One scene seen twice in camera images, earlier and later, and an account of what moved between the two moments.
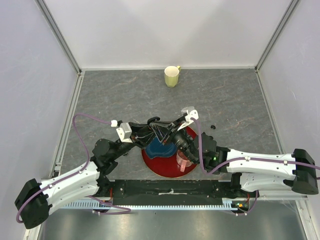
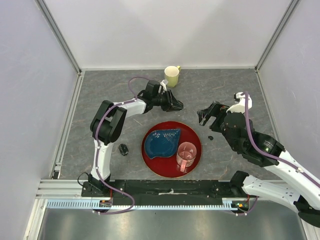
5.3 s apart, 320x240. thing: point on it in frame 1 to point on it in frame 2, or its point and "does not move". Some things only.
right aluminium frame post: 291,7 does not move
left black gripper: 141,134 to 170,99
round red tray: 167,167 does not move
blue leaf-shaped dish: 155,148 does not move
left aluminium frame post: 49,19 does not move
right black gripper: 173,128 to 216,109
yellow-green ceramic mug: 172,75 does not move
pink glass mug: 183,160 does not move
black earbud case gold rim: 153,119 to 178,106
